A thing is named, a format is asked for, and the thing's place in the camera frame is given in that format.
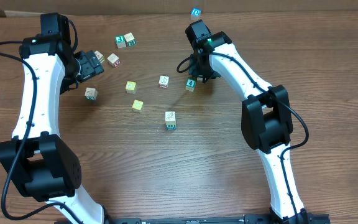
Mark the red-sided wooden block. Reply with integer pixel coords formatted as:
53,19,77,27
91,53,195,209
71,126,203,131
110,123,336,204
158,75,169,88

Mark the teal-sided picture wooden block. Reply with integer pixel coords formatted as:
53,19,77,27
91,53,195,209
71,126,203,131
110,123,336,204
85,87,98,100

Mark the green number four block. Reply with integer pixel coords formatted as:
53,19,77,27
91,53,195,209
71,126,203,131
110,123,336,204
185,78,196,91

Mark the yellow umbrella wooden block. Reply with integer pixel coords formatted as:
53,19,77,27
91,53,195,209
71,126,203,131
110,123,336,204
126,81,137,94

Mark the yellow number two block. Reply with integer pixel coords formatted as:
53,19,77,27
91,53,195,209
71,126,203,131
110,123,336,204
132,100,144,113

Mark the blue-top wooden block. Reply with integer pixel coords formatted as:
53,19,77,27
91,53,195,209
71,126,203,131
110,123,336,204
190,7,201,21

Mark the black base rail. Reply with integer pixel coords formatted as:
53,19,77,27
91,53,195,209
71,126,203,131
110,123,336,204
54,213,331,224

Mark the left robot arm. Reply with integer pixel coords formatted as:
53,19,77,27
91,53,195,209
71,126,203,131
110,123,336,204
0,30,112,223

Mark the green R wooden block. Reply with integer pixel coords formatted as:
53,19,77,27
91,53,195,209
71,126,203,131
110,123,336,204
124,32,136,47

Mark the yellow-sided picture wooden block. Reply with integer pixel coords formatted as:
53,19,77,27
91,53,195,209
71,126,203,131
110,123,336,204
165,111,176,124

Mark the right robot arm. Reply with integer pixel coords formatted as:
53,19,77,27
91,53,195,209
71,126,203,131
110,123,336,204
186,30,308,223

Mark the green letter wooden block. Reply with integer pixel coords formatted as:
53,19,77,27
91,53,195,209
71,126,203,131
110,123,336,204
115,35,126,49

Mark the red U wooden block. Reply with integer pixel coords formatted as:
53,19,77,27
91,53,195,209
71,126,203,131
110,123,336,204
107,53,121,68

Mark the small plain wooden block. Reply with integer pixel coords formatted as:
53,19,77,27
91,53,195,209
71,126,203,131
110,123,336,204
94,50,105,63

